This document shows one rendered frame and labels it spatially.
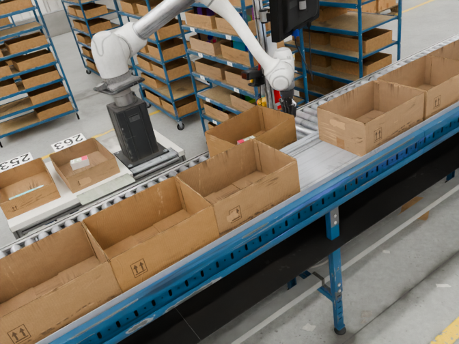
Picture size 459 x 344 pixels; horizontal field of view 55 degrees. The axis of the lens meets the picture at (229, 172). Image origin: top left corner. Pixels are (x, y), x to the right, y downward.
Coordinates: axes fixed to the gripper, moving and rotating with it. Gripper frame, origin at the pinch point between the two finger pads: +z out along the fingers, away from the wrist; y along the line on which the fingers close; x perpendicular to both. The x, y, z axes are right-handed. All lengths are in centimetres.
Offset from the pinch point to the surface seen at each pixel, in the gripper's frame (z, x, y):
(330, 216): 10, 34, -63
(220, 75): 7, -32, 123
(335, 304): 65, 34, -63
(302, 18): -46, -32, 19
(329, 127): -11.3, 6.6, -37.0
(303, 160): -2.6, 24.7, -38.2
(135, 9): -33, -34, 270
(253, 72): -22.5, -1.5, 30.9
